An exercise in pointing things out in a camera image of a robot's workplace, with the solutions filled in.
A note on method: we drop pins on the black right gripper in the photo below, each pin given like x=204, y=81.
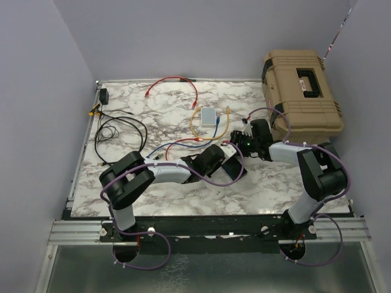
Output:
x=237, y=137

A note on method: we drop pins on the black power adapter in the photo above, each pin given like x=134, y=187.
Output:
x=103, y=96

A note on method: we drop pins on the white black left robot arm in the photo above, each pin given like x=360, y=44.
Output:
x=126, y=180

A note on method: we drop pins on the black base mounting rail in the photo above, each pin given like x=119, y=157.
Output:
x=204, y=234

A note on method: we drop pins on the tan plastic tool case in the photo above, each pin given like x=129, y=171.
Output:
x=300, y=101

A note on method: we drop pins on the black network switch box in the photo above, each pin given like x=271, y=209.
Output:
x=232, y=167

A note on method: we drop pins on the white small router box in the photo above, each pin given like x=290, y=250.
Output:
x=208, y=116

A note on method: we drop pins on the yellow black screwdriver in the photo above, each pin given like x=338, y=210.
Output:
x=95, y=110

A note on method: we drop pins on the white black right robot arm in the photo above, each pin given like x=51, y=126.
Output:
x=323, y=174

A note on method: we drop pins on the green screwdriver at wall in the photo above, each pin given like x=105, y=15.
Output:
x=187, y=80

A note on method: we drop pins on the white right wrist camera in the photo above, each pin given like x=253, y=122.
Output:
x=247, y=129

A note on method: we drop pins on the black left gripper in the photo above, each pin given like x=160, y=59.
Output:
x=217, y=166

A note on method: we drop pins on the aluminium frame rail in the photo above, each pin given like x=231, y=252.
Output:
x=67, y=231

